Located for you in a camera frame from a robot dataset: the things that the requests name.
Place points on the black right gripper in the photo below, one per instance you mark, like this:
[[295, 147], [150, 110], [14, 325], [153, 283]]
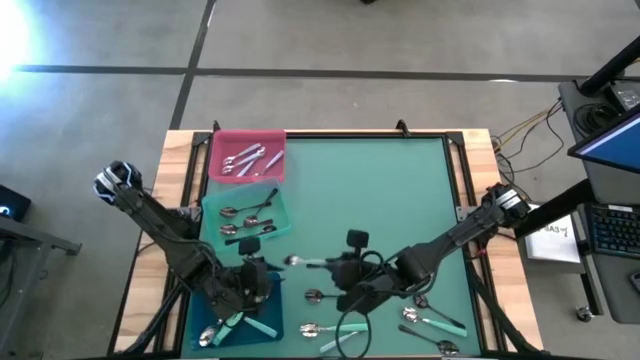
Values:
[[350, 275]]

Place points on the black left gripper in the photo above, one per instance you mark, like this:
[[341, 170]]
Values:
[[255, 285]]

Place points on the translucent green plastic bin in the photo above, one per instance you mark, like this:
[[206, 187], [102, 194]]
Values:
[[235, 197]]

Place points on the pink plastic bin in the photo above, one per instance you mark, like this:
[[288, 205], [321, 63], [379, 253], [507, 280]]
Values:
[[272, 140]]

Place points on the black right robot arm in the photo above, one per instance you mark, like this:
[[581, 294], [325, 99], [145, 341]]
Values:
[[450, 235]]

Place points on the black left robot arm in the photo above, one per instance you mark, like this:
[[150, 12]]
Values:
[[165, 230]]

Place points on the dark teal plastic bin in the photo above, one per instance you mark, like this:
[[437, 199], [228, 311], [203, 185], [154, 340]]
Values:
[[197, 320]]

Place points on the black support strut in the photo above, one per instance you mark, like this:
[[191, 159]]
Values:
[[160, 315], [493, 310]]

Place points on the black clamp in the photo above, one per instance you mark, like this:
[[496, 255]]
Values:
[[215, 127], [402, 129]]

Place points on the white paper sheet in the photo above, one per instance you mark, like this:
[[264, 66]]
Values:
[[552, 240]]

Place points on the grey stand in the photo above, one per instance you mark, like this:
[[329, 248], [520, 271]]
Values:
[[30, 235]]

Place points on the cart caster wheel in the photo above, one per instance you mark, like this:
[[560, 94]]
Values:
[[584, 314]]

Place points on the black device blue light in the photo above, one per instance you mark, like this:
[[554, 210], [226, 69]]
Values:
[[12, 202]]

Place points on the black equipment cart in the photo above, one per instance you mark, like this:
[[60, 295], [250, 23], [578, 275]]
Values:
[[612, 285]]

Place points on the black keyboard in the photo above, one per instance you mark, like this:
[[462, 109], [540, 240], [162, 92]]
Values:
[[617, 230]]

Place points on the computer monitor blue screen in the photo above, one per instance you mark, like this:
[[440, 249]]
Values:
[[615, 145]]

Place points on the black power box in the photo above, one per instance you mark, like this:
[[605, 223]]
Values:
[[627, 97]]

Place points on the black pole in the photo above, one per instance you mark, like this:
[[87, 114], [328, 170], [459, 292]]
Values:
[[612, 67]]

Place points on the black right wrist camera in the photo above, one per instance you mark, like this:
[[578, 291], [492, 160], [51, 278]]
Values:
[[357, 239]]

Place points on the black table frame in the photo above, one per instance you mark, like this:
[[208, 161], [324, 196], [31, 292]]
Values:
[[360, 134]]

